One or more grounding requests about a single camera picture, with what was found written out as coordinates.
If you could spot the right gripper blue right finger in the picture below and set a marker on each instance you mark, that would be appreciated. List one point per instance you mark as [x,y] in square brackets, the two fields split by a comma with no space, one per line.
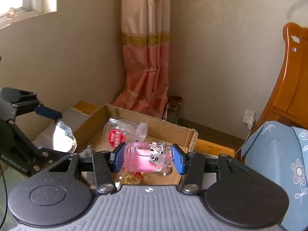
[191,167]

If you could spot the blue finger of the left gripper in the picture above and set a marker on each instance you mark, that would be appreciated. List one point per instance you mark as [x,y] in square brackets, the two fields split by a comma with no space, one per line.
[51,154]
[48,113]

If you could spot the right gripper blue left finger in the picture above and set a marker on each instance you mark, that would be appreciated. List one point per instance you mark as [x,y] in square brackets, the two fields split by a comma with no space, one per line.
[105,163]

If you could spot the clear round plastic bowl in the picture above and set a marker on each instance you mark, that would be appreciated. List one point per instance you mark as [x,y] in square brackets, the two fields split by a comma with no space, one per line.
[116,131]

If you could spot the jar of gold beads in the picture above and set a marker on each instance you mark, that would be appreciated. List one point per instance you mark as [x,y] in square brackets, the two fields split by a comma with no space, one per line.
[126,177]

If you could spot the pink panda jar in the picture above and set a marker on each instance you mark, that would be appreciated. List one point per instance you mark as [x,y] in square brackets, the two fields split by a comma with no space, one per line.
[148,157]

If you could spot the brown cardboard box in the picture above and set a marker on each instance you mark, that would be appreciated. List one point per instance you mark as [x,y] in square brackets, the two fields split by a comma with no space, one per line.
[154,178]

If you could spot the grey elephant toy figure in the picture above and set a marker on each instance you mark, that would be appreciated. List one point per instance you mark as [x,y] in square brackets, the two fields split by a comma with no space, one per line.
[87,152]

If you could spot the blue floral bed sheet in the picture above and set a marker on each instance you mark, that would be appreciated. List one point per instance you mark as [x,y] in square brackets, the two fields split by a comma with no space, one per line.
[279,152]

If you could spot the orange wooden headboard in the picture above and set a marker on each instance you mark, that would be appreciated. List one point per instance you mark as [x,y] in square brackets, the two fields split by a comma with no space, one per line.
[288,101]

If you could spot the pink orange curtain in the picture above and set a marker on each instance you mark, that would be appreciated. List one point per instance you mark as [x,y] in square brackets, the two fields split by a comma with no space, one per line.
[145,26]

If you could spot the white wall plug charger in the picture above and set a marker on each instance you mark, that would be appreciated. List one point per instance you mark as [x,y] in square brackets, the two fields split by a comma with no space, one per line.
[249,119]

